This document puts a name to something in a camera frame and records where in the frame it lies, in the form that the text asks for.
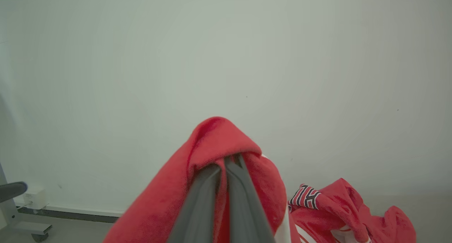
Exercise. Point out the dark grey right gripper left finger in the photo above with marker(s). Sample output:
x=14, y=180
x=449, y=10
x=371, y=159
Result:
x=197, y=211

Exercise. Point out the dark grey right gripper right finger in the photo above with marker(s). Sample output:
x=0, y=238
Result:
x=245, y=211

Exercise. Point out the red clothing with white stripes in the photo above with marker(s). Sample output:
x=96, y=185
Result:
x=162, y=204

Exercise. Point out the white stand with caster wheel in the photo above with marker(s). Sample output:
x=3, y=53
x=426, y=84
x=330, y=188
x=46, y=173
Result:
x=21, y=227

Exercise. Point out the dark wall baseboard strip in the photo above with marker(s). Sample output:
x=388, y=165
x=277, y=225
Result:
x=70, y=214

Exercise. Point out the white wall power adapter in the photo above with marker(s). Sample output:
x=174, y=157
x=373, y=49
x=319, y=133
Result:
x=35, y=197

